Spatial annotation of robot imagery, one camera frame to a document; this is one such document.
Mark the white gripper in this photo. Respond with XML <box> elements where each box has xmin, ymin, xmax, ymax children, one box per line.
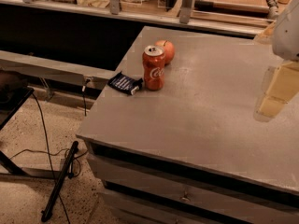
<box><xmin>253</xmin><ymin>0</ymin><xmax>299</xmax><ymax>122</ymax></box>

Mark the red coke can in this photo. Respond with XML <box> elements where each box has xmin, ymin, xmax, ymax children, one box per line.
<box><xmin>142</xmin><ymin>45</ymin><xmax>165</xmax><ymax>91</ymax></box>

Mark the wooden board on counter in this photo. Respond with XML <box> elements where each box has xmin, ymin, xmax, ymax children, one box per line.
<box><xmin>192</xmin><ymin>0</ymin><xmax>272</xmax><ymax>28</ymax></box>

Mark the grey drawer cabinet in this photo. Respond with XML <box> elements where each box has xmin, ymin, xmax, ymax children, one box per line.
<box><xmin>78</xmin><ymin>27</ymin><xmax>299</xmax><ymax>224</ymax></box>

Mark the red apple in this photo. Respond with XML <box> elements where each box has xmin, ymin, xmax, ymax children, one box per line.
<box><xmin>155</xmin><ymin>40</ymin><xmax>175</xmax><ymax>64</ymax></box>

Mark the black bar on floor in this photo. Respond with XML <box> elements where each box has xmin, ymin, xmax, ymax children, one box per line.
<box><xmin>41</xmin><ymin>141</ymin><xmax>78</xmax><ymax>222</ymax></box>

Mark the black side table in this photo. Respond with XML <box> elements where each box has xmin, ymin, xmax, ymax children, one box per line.
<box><xmin>0</xmin><ymin>70</ymin><xmax>60</xmax><ymax>179</ymax></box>

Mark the black floor cable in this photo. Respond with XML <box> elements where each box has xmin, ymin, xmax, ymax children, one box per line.
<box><xmin>8</xmin><ymin>86</ymin><xmax>90</xmax><ymax>224</ymax></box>

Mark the grey metal shelf rail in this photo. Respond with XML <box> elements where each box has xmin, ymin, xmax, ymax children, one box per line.
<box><xmin>0</xmin><ymin>50</ymin><xmax>114</xmax><ymax>90</ymax></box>

